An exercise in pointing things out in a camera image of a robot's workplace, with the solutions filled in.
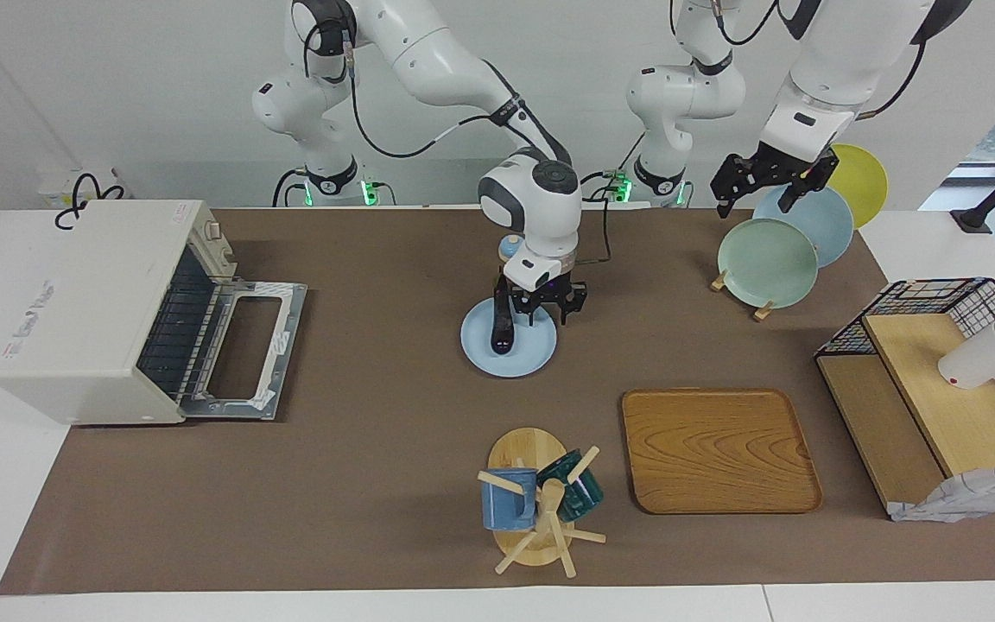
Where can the dark green ceramic mug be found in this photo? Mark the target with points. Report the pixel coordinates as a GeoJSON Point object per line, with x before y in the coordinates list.
{"type": "Point", "coordinates": [584, 497]}

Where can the brown table mat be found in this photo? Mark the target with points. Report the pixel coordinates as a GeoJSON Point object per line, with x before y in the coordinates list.
{"type": "Point", "coordinates": [333, 475]}

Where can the white toaster oven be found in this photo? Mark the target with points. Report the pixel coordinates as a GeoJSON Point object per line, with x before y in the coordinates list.
{"type": "Point", "coordinates": [74, 302]}

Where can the wooden plate rack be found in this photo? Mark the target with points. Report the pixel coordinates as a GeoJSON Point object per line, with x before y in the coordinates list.
{"type": "Point", "coordinates": [762, 313]}

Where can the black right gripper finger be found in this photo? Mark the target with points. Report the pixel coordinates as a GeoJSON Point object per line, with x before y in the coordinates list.
{"type": "Point", "coordinates": [564, 313]}
{"type": "Point", "coordinates": [530, 314]}

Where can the metal oven rack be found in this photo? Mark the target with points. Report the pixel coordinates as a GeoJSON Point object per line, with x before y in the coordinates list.
{"type": "Point", "coordinates": [178, 337]}

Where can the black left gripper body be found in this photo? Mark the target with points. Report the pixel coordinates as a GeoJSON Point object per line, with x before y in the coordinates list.
{"type": "Point", "coordinates": [778, 168]}

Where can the pale green plate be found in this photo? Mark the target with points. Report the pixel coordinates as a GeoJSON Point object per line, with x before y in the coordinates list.
{"type": "Point", "coordinates": [765, 263]}

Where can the dark purple eggplant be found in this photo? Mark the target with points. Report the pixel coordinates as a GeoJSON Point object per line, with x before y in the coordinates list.
{"type": "Point", "coordinates": [503, 337]}

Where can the pale blue racked plate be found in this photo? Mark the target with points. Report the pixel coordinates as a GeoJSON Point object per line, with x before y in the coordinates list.
{"type": "Point", "coordinates": [826, 225]}

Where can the blue ceramic mug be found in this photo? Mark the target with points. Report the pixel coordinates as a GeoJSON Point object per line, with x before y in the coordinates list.
{"type": "Point", "coordinates": [506, 505]}

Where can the yellow plate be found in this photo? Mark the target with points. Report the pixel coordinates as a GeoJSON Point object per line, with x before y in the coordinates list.
{"type": "Point", "coordinates": [865, 186]}

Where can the wooden serving tray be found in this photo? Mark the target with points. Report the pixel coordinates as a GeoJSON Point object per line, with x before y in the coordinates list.
{"type": "Point", "coordinates": [722, 449]}

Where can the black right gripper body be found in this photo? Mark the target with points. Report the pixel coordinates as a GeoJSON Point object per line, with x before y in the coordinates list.
{"type": "Point", "coordinates": [549, 292]}

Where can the white plastic cup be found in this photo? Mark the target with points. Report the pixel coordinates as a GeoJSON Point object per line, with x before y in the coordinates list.
{"type": "Point", "coordinates": [977, 358]}

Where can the grey patterned cloth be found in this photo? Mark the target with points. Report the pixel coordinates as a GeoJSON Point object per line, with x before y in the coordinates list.
{"type": "Point", "coordinates": [972, 492]}

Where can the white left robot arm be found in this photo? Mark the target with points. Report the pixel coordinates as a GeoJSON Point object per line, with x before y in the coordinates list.
{"type": "Point", "coordinates": [843, 60]}

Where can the wooden mug tree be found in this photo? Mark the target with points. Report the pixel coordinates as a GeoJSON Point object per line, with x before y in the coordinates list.
{"type": "Point", "coordinates": [528, 449]}

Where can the light blue round plate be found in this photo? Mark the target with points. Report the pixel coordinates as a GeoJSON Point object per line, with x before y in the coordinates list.
{"type": "Point", "coordinates": [536, 354]}

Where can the wooden stepped shelf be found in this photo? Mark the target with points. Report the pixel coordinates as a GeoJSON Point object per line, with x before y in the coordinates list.
{"type": "Point", "coordinates": [947, 406]}

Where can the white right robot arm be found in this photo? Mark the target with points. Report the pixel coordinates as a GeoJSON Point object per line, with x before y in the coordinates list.
{"type": "Point", "coordinates": [437, 52]}

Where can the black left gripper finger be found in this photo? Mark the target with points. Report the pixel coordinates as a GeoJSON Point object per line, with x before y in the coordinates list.
{"type": "Point", "coordinates": [721, 207]}
{"type": "Point", "coordinates": [789, 199]}

